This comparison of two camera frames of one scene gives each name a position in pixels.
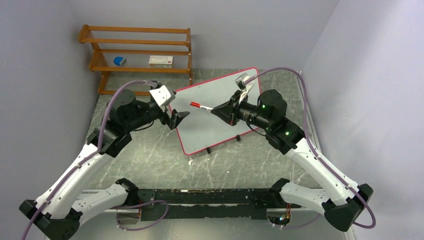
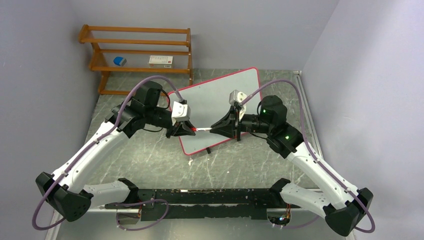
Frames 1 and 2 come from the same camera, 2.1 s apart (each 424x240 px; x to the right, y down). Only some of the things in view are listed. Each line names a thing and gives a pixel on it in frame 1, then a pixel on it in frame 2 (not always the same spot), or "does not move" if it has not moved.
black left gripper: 176,117 → 180,128
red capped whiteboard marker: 198,105 → 193,129
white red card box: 160,59 does not move
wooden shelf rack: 137,50 does not move
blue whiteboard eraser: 120,61 does not move
